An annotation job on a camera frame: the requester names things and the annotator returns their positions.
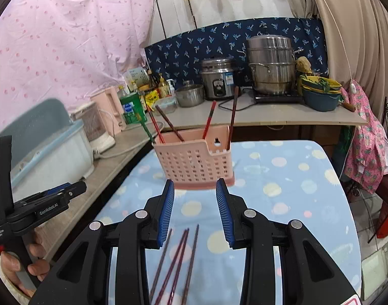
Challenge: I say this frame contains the steel rice cooker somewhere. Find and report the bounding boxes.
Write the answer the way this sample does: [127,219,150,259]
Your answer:
[200,58,239,101]

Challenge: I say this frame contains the yellow oil bottle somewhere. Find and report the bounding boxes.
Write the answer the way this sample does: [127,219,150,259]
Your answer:
[158,74,171,98]

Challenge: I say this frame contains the yellow green bowl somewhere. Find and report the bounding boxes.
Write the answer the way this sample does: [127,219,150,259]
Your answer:
[299,74,343,94]

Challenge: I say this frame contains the white power cable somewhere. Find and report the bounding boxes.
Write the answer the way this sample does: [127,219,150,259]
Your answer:
[94,138,152,160]

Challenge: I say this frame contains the black induction cooker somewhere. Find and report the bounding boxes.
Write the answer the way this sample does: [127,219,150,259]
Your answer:
[251,89,305,104]

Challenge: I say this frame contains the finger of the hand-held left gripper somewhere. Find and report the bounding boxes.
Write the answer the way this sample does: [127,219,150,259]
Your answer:
[43,180,87,200]
[0,135,14,220]

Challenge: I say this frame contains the white glass jar appliance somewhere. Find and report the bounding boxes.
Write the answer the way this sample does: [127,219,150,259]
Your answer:
[70,103,116,158]

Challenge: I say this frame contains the blue plastic basin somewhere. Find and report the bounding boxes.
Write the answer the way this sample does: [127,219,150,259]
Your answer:
[302,87,341,112]

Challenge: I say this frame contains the pink pineapple print apron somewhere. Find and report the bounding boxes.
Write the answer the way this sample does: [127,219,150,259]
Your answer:
[340,81,388,194]

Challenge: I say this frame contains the person's left hand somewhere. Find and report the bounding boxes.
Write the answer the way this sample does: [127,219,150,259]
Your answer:
[0,232,52,297]

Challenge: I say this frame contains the tan loofah sponge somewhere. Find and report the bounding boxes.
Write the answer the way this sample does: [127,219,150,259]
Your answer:
[296,56,312,74]

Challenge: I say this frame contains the black power cable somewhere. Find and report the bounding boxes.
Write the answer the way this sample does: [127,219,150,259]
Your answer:
[217,96,255,111]

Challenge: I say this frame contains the clear plastic food container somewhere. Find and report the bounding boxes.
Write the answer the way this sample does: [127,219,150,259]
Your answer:
[154,97,177,114]

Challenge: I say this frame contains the large steel steamer pot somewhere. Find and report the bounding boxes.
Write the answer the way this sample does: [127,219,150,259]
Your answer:
[246,36,304,95]

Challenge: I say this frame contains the pink electric kettle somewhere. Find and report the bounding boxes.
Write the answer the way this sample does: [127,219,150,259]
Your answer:
[91,86,126,135]

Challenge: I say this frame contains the pink dotted curtain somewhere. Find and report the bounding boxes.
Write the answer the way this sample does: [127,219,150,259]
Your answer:
[0,0,157,134]

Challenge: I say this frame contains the blue floral cloth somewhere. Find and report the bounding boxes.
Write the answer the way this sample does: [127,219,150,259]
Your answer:
[145,17,328,93]

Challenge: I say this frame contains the blue dotted tablecloth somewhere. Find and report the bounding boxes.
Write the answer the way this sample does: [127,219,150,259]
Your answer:
[95,140,363,305]

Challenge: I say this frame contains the pink perforated utensil basket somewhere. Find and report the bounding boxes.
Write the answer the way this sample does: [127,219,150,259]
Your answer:
[152,125,236,189]

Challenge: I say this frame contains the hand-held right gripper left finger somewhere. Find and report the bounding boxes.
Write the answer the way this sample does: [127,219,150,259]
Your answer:
[37,179,175,305]

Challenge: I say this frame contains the red chopstick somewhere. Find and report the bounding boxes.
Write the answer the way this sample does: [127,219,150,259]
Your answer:
[202,100,217,140]
[146,103,166,144]

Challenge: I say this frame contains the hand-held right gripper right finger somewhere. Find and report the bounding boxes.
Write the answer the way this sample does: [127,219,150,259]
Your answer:
[215,179,361,305]

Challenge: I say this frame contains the green dish soap bottle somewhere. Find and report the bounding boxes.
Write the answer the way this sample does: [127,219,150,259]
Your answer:
[119,86,148,125]

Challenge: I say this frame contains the small steel pot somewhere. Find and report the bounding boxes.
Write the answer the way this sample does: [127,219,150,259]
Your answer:
[175,81,205,108]

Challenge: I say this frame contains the dark brown chopstick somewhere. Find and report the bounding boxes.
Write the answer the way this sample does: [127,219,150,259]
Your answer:
[168,228,190,305]
[227,86,239,151]
[154,228,188,305]
[181,224,200,305]
[149,228,173,299]
[154,104,186,142]

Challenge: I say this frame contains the beige curtain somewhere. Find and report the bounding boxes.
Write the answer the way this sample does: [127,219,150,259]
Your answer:
[303,0,388,128]

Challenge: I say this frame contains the green chopstick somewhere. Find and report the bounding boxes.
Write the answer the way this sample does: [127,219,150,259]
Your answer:
[135,113,157,144]

